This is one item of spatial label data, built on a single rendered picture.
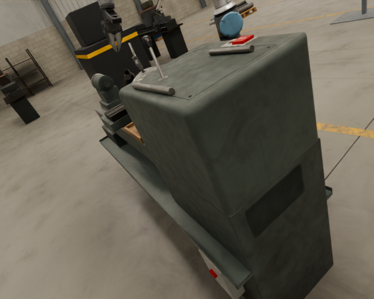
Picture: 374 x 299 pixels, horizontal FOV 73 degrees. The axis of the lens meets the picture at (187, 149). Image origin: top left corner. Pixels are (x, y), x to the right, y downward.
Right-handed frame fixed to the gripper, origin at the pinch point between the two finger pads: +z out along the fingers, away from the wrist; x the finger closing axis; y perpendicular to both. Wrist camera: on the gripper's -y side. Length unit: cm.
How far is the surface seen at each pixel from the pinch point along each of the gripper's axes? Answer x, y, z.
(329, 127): -178, -12, 90
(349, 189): -120, -64, 106
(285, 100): -23, -86, 20
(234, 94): -3, -86, 14
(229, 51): -18, -67, 4
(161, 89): 9, -67, 12
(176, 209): -4, -32, 85
